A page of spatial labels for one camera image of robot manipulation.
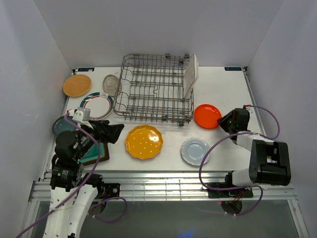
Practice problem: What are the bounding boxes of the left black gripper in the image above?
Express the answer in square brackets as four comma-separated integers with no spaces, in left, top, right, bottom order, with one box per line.
[73,119,124,161]

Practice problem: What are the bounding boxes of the orange round plate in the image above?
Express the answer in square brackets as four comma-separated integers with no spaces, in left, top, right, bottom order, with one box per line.
[194,104,222,129]

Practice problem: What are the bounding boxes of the white rectangular plate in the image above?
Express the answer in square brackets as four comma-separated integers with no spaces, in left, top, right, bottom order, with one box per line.
[183,54,199,99]

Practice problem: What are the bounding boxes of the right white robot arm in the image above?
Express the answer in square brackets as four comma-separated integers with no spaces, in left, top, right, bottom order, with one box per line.
[217,107,291,197]

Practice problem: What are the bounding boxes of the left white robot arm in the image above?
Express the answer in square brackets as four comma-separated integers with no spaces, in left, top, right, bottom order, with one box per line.
[43,120,124,238]

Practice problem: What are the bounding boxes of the white plate green rim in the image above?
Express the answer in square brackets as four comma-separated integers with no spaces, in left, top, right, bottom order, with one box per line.
[80,92,113,120]

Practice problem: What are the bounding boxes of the teal square brown-rimmed plate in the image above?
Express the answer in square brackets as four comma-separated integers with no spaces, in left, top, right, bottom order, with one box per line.
[80,138,110,166]

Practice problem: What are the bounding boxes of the yellow dotted scalloped plate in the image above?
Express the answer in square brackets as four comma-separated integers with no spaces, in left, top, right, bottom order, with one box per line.
[125,124,163,160]

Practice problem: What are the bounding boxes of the light blue scalloped plate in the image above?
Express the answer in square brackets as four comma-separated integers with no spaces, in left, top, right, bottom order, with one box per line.
[180,137,210,167]

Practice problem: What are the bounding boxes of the speckled beige small plate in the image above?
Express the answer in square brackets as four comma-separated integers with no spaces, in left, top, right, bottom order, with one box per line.
[103,74,122,97]

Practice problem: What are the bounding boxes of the dark teal round plate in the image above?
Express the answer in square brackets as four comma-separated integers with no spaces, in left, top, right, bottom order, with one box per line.
[52,117,76,136]

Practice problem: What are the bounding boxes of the woven bamboo round plate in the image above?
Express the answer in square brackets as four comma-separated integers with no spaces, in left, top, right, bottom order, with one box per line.
[62,74,92,97]

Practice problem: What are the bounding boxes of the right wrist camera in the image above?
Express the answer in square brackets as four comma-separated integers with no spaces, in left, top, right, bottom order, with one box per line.
[243,105,253,115]

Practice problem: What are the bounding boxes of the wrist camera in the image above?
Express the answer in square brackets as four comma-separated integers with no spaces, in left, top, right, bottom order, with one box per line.
[67,107,93,128]
[243,105,253,115]

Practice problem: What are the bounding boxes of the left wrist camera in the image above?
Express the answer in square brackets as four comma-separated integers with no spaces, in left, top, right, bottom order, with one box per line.
[67,107,93,128]

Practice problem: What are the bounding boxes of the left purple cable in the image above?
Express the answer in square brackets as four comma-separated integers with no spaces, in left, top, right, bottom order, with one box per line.
[14,112,128,238]

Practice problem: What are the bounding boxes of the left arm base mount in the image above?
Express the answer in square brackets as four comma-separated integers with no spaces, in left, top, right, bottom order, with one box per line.
[96,183,121,199]

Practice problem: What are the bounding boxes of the grey wire dish rack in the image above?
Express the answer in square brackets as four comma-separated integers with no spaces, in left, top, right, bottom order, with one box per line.
[113,54,194,126]

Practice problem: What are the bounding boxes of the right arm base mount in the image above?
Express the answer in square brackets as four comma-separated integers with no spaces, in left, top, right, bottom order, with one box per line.
[202,182,254,198]

